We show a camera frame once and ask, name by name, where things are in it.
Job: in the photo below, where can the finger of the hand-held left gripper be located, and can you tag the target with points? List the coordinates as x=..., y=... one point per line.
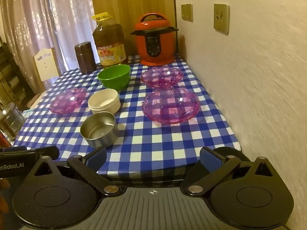
x=45, y=152
x=13, y=148

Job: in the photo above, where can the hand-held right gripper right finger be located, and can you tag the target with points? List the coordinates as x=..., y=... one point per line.
x=211, y=160

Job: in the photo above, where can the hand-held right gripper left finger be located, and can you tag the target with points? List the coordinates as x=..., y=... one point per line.
x=97, y=158

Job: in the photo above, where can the stainless steel bowl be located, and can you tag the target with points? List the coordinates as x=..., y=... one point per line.
x=98, y=131

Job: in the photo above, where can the white plastic bowl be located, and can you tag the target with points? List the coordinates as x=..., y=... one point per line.
x=104, y=105

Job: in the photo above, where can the large purple glass plate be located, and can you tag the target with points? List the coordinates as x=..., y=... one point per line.
x=170, y=106

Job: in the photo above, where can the green plastic bowl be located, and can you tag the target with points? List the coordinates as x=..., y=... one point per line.
x=115, y=80

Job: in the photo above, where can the stainless steel pot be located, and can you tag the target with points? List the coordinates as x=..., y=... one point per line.
x=10, y=121

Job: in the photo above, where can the blue white checkered tablecloth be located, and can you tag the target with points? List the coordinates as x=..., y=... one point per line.
x=156, y=141

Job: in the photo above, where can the wooden shelf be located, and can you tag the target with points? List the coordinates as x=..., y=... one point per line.
x=12, y=76

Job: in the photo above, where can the white wooden chair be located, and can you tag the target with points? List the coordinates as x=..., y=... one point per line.
x=46, y=64

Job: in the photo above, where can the brown metal canister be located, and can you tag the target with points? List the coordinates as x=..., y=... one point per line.
x=85, y=57

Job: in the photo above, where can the large cooking oil bottle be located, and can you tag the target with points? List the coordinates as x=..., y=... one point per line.
x=109, y=43

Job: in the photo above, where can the red electric pressure cooker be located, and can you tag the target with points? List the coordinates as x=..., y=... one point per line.
x=154, y=43

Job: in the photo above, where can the pale lace curtain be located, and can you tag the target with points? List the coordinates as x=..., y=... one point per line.
x=36, y=16

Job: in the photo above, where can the wooden panel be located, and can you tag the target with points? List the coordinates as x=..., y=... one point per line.
x=132, y=0

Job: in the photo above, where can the beige wall plate round ports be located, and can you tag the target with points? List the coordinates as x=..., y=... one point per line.
x=221, y=19

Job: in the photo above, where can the beige wall socket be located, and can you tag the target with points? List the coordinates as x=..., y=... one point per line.
x=189, y=12
x=183, y=12

